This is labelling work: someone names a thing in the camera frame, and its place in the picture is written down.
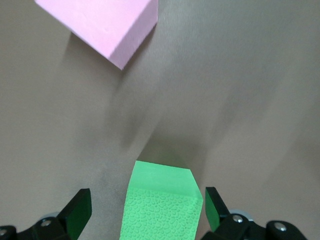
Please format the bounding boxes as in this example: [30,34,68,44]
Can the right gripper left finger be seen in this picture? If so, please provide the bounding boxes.
[0,188,93,240]

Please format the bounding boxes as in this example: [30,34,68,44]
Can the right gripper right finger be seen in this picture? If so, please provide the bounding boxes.
[199,187,307,240]

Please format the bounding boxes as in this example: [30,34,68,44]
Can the green foam cube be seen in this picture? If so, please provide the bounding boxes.
[119,160,203,240]

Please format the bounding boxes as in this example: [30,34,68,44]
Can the brown table mat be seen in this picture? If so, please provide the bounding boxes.
[0,0,320,240]

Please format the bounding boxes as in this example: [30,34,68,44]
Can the pink foam cube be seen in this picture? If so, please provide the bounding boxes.
[33,0,159,71]

